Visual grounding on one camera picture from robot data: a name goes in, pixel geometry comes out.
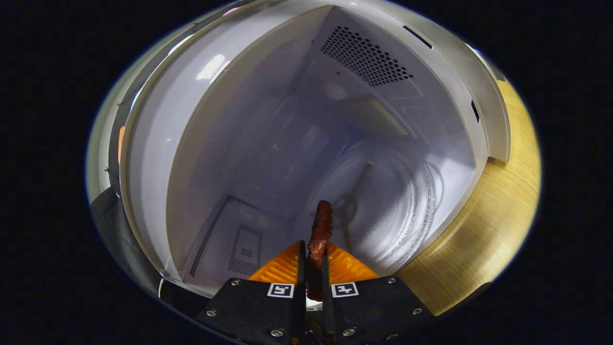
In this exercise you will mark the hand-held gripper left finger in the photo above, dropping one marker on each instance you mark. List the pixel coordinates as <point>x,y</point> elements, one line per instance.
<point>301,268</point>

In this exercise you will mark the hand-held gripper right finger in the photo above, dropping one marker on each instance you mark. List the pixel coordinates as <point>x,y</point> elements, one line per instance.
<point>325,278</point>

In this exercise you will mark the brown meat piece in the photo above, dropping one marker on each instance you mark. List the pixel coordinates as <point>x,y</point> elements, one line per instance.
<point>322,225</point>

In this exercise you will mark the white microwave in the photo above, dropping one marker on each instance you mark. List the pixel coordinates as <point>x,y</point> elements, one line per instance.
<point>239,143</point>

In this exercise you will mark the glass turntable plate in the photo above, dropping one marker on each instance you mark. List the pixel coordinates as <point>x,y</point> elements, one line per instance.
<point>397,206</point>

